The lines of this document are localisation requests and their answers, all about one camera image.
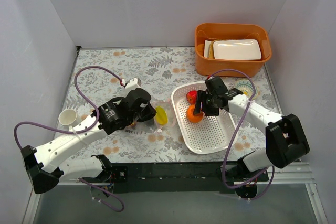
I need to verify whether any red strawberry fruit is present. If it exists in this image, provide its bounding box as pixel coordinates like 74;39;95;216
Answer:
186;90;197;104

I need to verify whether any orange fruit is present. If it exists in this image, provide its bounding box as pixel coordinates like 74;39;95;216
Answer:
186;104;203;123

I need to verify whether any clear zip top bag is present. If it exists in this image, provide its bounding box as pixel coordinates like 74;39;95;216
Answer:
126;99;176;134

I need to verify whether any yellow star fruit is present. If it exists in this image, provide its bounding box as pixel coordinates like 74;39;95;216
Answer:
155;106;168;125

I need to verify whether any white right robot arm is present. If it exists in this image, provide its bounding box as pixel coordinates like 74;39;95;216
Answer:
194;77;310;181

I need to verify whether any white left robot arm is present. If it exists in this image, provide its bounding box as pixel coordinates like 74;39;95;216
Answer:
21;88;156;194

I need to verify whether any small patterned bowl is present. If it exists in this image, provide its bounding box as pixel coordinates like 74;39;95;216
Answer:
234;79;259;100

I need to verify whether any white perforated plastic basket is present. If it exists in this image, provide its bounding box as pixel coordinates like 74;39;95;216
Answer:
171;81;236;155

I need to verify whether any floral table mat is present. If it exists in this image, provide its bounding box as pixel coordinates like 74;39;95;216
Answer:
64;47;265;163

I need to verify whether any yellow plate in tub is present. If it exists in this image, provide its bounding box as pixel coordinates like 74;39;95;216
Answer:
204;40;214;59

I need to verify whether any white rectangular plate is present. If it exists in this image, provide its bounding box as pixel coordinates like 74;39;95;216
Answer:
213;39;262;60

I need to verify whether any white cup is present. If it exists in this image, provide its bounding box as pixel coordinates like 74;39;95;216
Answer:
58;109;82;128

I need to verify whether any orange plastic tub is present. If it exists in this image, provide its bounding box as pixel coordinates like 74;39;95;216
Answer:
195;23;272;77

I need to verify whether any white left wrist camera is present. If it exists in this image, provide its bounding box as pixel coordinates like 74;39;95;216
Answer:
121;78;141;96

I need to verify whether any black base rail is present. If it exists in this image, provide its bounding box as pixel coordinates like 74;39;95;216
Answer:
78;159;271;198

